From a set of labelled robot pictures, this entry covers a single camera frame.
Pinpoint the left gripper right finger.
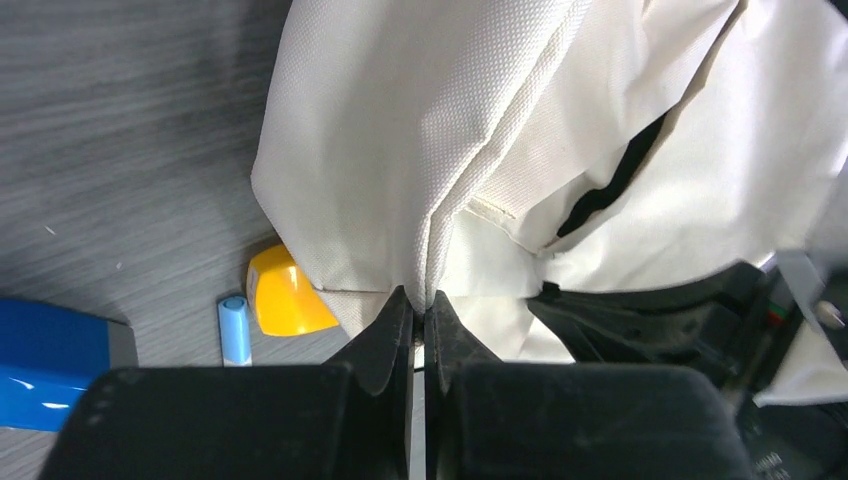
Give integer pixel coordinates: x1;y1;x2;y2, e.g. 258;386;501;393
423;291;501;398

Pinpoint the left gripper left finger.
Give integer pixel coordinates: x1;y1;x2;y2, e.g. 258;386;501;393
325;286;414;398

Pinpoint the yellow pencil sharpener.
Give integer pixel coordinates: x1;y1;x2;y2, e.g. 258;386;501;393
246;245;339;337

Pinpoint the blue pencil sharpener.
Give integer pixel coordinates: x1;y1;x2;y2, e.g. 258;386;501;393
1;298;138;432

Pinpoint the white marker blue cap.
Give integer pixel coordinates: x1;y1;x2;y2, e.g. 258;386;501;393
217;295;252;367

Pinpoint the beige canvas backpack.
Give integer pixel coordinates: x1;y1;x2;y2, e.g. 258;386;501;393
250;0;848;409

